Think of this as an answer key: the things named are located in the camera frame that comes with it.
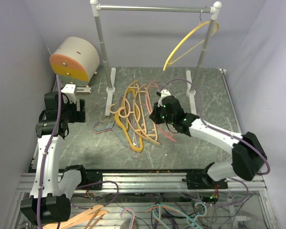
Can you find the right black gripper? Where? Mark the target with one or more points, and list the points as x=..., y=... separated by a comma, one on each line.
x=154, y=116

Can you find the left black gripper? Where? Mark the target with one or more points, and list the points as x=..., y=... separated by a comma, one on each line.
x=78, y=116

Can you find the pink plastic hanger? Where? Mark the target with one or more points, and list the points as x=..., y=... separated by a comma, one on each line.
x=149, y=108

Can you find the beige plastic hanger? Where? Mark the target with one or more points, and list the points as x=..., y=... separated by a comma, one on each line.
x=149, y=135
x=130, y=117

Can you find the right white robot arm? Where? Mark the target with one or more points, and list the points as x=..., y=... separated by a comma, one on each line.
x=247, y=154

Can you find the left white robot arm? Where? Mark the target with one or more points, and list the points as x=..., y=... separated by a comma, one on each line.
x=50, y=197

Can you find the white clothes rack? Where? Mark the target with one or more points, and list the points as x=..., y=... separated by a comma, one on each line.
x=110, y=73

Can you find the beige drum with orange face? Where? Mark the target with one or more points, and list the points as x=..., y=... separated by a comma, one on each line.
x=75, y=61

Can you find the teal hanger under table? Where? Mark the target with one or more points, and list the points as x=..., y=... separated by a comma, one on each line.
x=157, y=211

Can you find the wooden hanger under table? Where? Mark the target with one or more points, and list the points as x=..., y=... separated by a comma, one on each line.
x=89, y=215

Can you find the pink blue hanger under table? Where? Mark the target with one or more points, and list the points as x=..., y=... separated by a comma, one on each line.
x=130, y=221

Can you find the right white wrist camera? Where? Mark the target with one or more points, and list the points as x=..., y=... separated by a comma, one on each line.
x=162, y=94

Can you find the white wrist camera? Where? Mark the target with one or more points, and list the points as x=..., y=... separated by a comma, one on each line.
x=162, y=94
x=69, y=90

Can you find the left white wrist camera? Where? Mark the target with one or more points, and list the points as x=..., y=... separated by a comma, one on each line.
x=69, y=90

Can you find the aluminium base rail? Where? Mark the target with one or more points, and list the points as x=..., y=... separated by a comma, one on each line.
x=151, y=183

